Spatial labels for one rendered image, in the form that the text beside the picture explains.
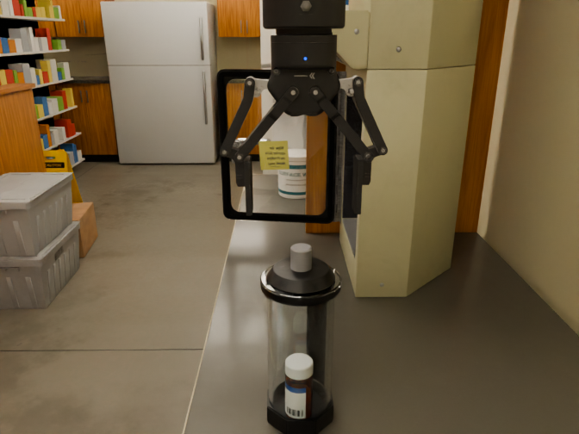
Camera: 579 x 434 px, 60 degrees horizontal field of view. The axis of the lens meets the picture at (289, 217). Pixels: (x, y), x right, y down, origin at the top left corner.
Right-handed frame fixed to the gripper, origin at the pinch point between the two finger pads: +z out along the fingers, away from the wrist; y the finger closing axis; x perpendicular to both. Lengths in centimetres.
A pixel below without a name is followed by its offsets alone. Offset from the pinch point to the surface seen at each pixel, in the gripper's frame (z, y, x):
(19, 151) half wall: 54, 180, -279
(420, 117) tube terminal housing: -5.2, -23.6, -34.1
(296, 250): 6.0, 0.9, 1.2
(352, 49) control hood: -17.5, -10.5, -34.2
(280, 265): 8.9, 3.0, -0.4
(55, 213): 79, 136, -220
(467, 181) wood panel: 18, -49, -71
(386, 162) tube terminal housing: 3.4, -17.8, -34.2
